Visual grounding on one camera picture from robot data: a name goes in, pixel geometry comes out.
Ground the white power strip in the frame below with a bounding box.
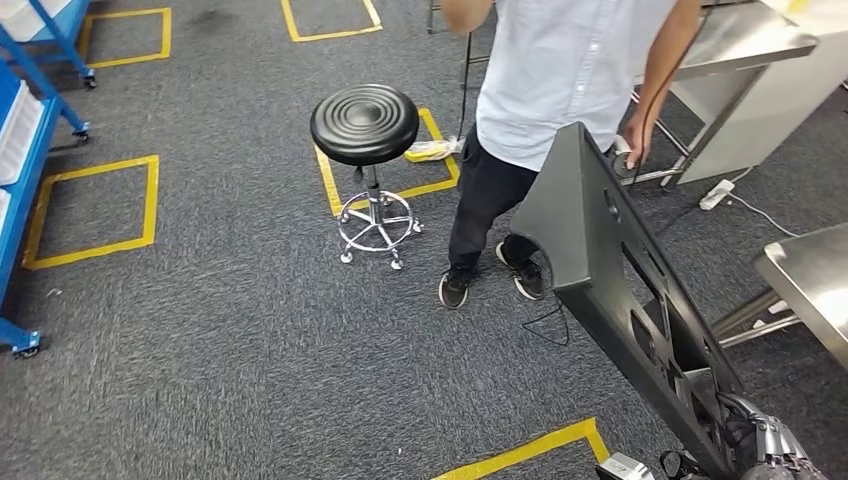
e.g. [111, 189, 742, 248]
[698, 178, 737, 212]

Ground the stainless steel workbench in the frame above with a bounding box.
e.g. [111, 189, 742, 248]
[712, 223, 848, 372]

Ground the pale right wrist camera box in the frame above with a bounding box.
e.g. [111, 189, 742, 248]
[594, 452, 657, 480]

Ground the white power strip cable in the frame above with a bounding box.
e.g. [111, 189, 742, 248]
[725, 165, 802, 240]

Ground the round handheld stop button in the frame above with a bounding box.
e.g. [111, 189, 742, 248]
[606, 134, 641, 180]

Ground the white plastic bin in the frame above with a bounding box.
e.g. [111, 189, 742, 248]
[0, 0, 71, 42]
[0, 79, 45, 188]

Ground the black plastic panel part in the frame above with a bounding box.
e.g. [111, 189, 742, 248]
[510, 122, 750, 480]

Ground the person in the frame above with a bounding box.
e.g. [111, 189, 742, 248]
[437, 0, 704, 311]

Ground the steel side table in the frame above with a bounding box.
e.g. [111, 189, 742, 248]
[619, 0, 821, 193]

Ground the black stool with chrome base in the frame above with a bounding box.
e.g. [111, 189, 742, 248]
[309, 82, 425, 272]

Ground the crumpled yellow white tape wad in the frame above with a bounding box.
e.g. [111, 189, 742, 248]
[404, 135, 465, 164]

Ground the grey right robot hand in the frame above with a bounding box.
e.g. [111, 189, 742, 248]
[718, 394, 829, 480]

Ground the person's left hand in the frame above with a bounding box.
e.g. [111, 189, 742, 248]
[622, 112, 658, 170]

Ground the blue wheeled metal cart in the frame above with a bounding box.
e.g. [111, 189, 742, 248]
[0, 0, 99, 91]
[0, 29, 92, 360]

